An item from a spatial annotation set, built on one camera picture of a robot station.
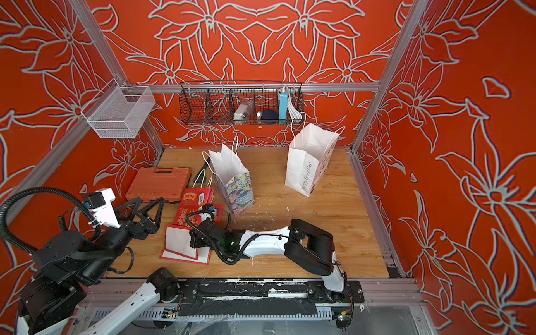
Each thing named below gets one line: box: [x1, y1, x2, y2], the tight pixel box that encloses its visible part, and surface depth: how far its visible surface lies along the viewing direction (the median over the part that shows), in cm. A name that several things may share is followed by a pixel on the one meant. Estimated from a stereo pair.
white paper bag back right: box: [284, 122, 340, 198], surface depth 94 cm
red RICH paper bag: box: [160, 211, 213, 265], surface depth 80 cm
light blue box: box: [279, 92, 289, 125], surface depth 91 cm
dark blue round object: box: [261, 108, 279, 125], surface depth 97 cm
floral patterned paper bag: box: [207, 143, 255, 216], surface depth 85 cm
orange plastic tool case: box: [125, 166, 192, 202], surface depth 102 cm
